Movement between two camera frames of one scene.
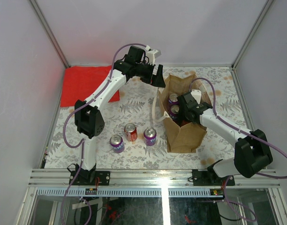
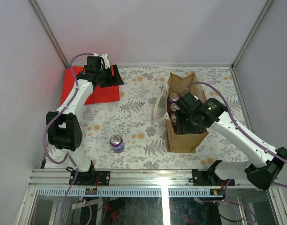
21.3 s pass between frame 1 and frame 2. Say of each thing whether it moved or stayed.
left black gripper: moved
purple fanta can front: stayed
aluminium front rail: stayed
